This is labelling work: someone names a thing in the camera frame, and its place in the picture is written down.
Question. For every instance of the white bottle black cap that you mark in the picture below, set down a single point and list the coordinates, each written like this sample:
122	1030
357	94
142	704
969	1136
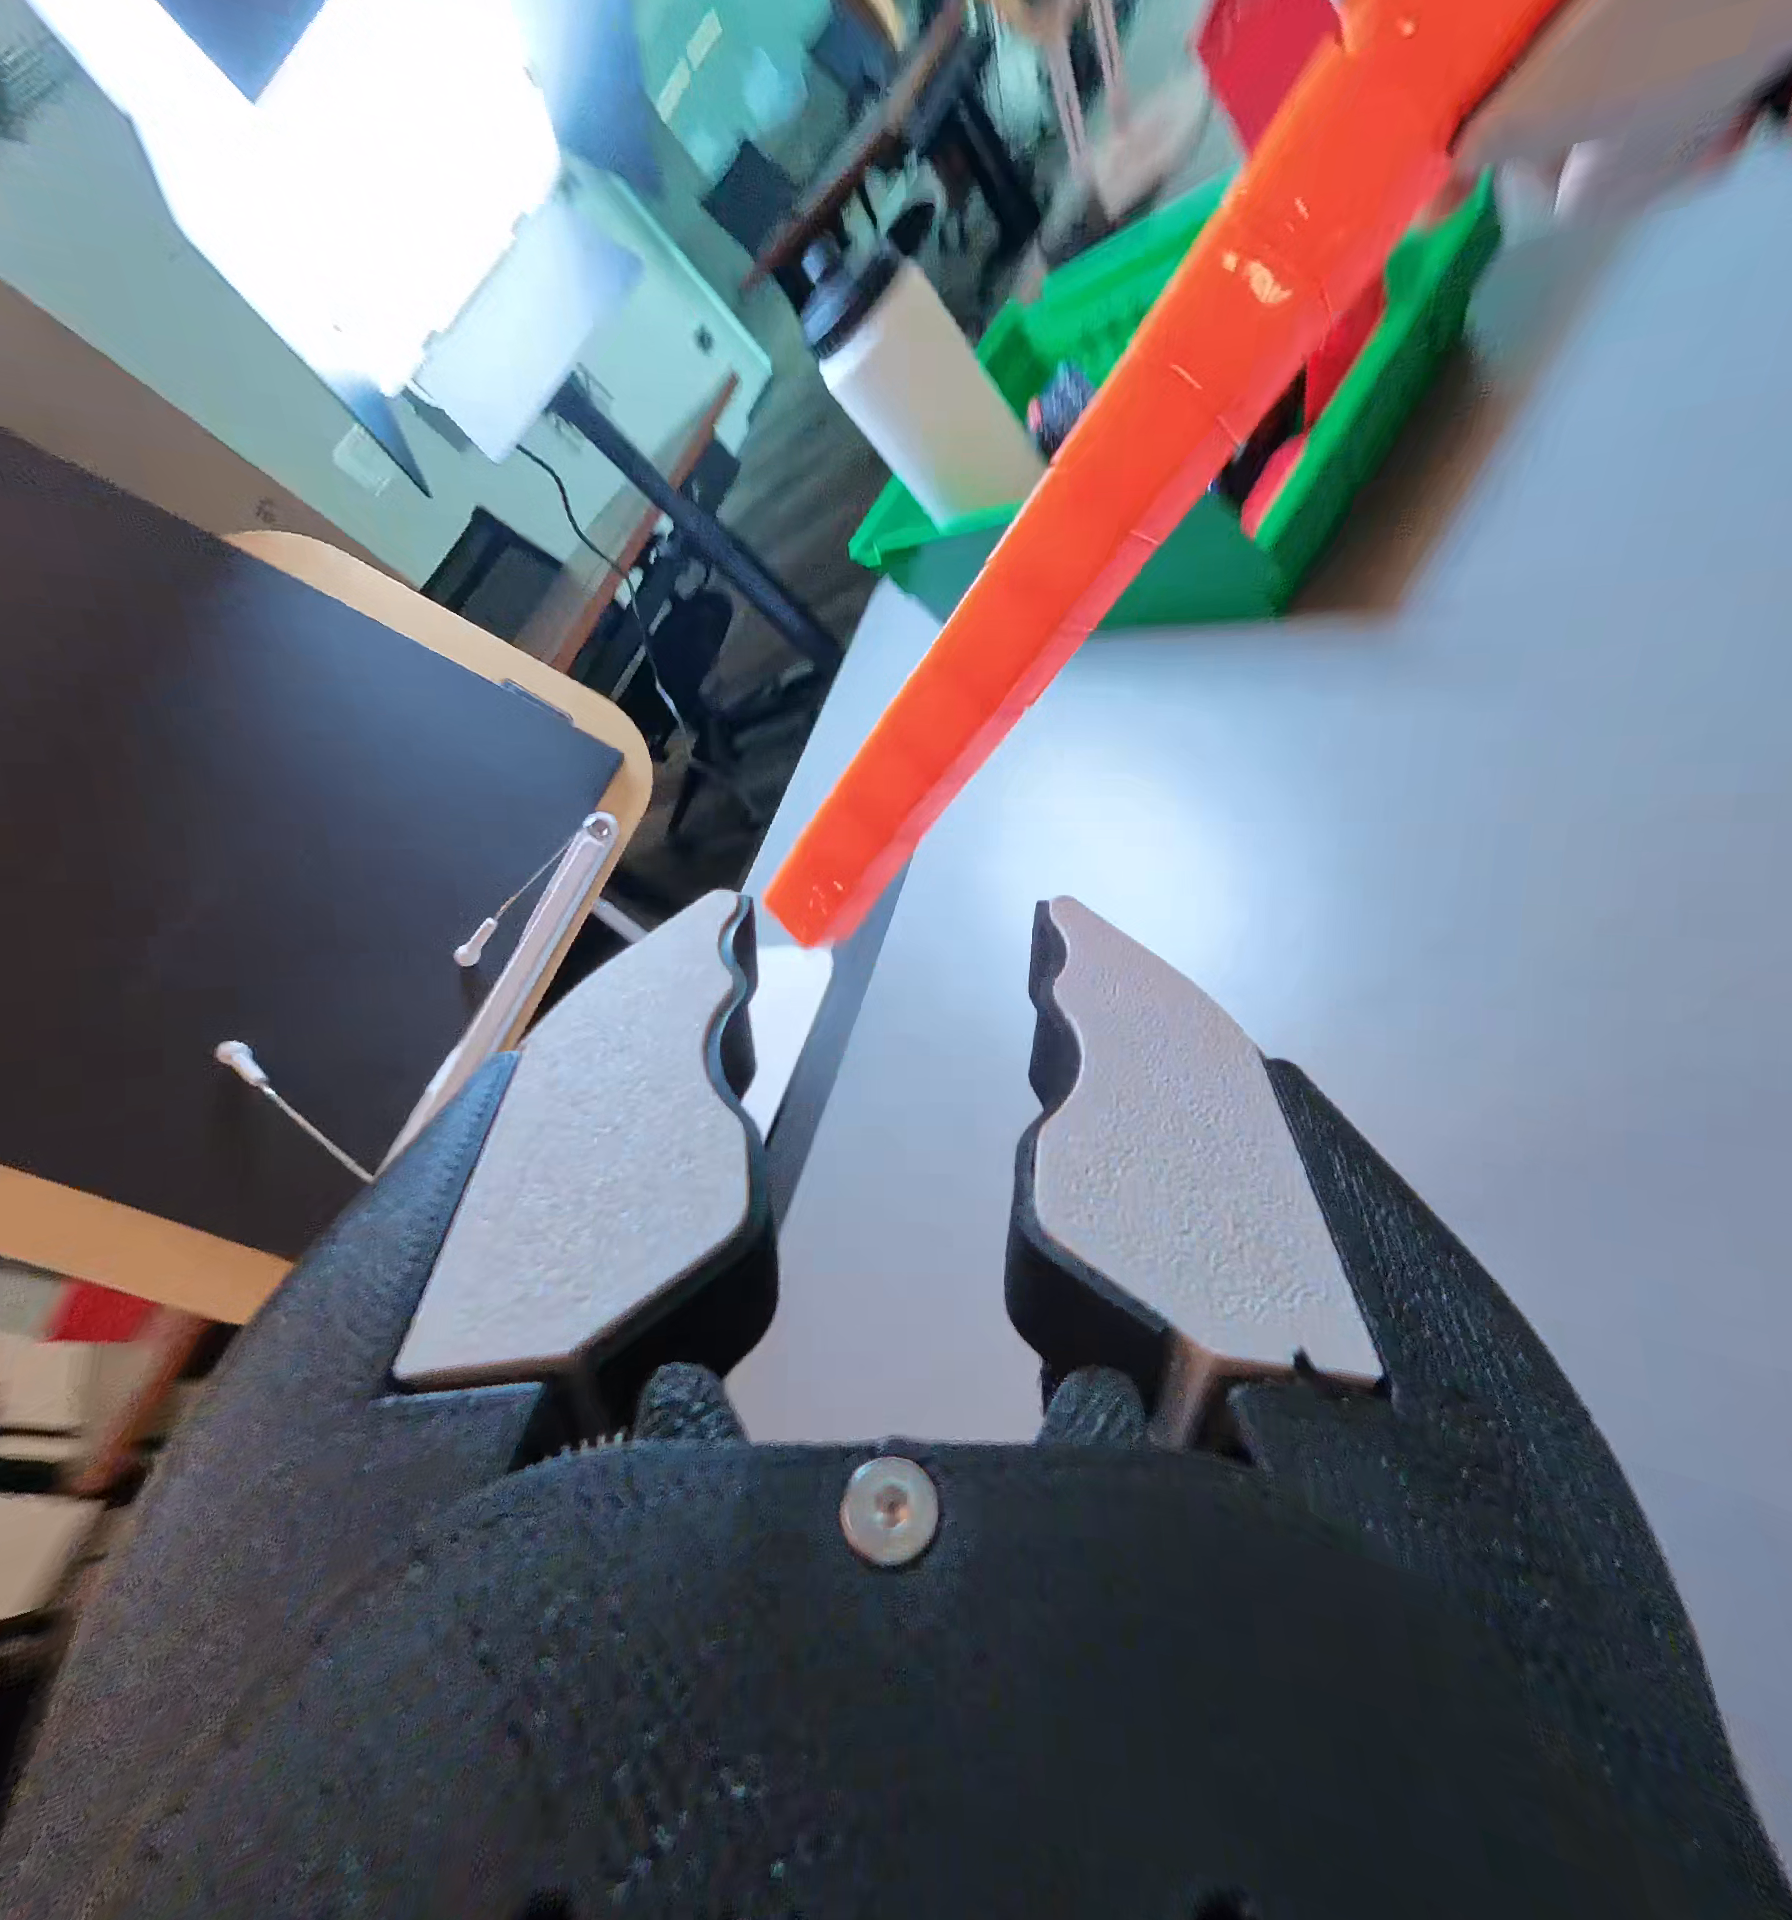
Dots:
926	406

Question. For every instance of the low red plastic bin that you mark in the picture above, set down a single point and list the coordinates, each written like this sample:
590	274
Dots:
1268	69

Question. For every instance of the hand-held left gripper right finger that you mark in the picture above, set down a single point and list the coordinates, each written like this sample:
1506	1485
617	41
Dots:
1180	1184

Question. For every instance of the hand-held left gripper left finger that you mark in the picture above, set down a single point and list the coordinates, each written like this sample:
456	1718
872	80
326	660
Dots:
592	1184

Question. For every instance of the black light stand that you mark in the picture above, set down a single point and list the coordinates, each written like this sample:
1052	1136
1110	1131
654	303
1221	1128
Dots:
699	525

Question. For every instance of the studio softbox light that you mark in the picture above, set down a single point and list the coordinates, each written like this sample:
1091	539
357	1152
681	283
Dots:
353	196

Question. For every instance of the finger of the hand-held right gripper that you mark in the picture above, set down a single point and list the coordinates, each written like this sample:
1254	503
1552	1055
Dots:
1645	79

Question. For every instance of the green plastic bin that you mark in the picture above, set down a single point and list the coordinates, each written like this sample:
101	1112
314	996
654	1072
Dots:
1197	581

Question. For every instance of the long orange block stick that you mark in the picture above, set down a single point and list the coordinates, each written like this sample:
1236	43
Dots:
1137	453

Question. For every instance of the black board with wooden rim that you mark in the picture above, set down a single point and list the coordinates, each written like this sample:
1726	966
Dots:
234	824

